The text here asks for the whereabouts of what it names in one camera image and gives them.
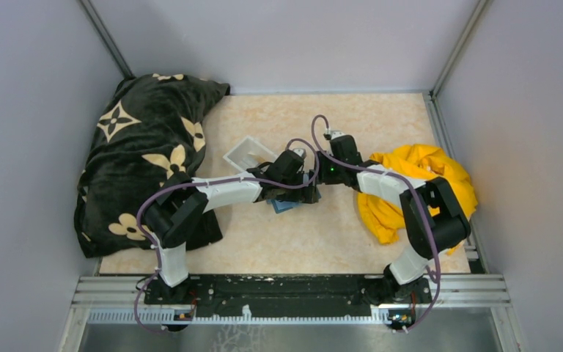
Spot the blue leather card holder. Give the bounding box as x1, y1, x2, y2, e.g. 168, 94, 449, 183
267, 170, 321, 213

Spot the white plastic card tray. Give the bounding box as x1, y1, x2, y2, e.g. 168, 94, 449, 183
223, 136, 278, 172

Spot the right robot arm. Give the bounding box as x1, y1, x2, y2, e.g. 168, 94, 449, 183
317, 130, 471, 302

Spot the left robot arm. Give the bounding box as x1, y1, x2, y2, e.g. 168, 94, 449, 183
136, 149, 321, 304

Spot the yellow cloth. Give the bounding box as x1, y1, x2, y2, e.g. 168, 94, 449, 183
356, 144, 478, 245

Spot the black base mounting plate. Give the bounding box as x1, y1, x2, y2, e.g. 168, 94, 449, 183
144, 274, 433, 318

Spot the black floral blanket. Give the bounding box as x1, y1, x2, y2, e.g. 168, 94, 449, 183
73, 73, 231, 258

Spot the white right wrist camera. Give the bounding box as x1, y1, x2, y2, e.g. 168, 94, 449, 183
328, 130, 345, 141

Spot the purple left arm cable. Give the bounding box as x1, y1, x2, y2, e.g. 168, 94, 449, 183
133, 138, 320, 335

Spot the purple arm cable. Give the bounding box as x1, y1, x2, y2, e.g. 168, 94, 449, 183
310, 114, 442, 334
133, 138, 320, 335

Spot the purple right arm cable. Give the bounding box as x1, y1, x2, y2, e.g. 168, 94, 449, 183
310, 114, 442, 334

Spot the aluminium frame rail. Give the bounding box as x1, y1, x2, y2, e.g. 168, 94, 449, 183
72, 274, 511, 326

